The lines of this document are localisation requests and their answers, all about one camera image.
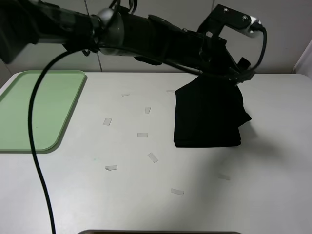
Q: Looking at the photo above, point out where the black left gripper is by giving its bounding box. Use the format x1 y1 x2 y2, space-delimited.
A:
199 34 254 85

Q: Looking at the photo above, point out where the black short sleeve t-shirt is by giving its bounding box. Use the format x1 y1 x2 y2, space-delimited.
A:
174 76 252 148

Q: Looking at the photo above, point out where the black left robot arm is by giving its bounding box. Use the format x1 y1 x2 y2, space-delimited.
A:
0 0 256 83

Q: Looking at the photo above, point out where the light green plastic tray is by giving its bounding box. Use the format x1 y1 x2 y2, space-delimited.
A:
0 71 87 154

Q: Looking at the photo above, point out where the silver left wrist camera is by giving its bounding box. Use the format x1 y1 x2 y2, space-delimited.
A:
197 4 264 38

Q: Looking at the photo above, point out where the black left camera cable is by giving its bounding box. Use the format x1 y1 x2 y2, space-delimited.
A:
28 24 268 234

